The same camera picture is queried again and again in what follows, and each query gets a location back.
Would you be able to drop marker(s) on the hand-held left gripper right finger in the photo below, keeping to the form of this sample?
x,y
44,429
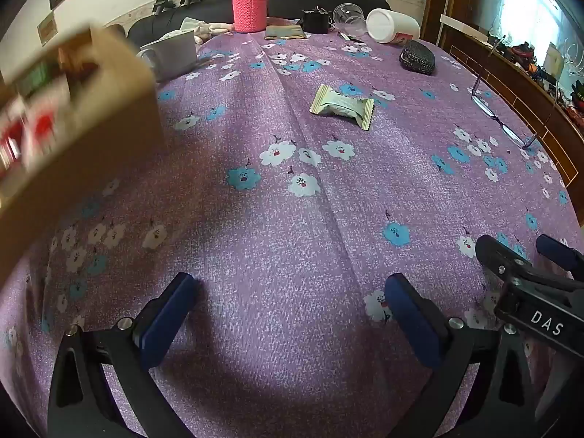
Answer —
x,y
410,324

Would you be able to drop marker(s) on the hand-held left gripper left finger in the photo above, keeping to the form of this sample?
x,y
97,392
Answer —
x,y
169,315

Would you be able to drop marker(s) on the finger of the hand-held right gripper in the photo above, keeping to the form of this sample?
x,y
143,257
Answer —
x,y
556,251
497,258

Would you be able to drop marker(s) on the shallow cardboard box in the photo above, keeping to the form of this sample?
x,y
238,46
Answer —
x,y
91,146

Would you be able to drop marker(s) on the purple floral tablecloth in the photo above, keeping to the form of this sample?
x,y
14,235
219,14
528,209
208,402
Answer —
x,y
273,237

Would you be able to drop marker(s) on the eyeglasses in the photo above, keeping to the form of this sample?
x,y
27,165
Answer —
x,y
486,107

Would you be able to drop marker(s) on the wooden sideboard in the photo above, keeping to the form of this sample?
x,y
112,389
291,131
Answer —
x,y
524,84

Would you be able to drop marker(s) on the pile of assorted clutter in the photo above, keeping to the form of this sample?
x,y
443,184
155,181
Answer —
x,y
529,54

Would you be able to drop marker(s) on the black glasses case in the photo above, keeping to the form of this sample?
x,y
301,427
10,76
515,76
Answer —
x,y
417,57

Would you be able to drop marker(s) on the pale cream snack packet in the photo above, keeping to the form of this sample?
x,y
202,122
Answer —
x,y
342,107

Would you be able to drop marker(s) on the white plastic jar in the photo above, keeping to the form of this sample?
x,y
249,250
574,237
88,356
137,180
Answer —
x,y
392,25

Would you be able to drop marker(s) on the white mug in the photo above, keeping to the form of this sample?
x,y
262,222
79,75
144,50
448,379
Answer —
x,y
175,57

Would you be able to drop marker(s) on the black pen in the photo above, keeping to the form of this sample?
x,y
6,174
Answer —
x,y
350,37

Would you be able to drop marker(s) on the clear plastic cup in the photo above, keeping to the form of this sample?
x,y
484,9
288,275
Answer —
x,y
349,18

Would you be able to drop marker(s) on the white cloth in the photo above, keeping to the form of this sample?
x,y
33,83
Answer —
x,y
203,27

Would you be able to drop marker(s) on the black small cup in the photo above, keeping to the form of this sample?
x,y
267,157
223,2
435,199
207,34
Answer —
x,y
315,22

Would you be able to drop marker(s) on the olive folded cloth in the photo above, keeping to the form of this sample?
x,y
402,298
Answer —
x,y
285,32

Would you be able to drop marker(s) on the black sofa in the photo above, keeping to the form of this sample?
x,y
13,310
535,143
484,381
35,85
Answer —
x,y
214,7

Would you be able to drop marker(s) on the wall plaque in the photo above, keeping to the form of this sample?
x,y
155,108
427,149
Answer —
x,y
46,28

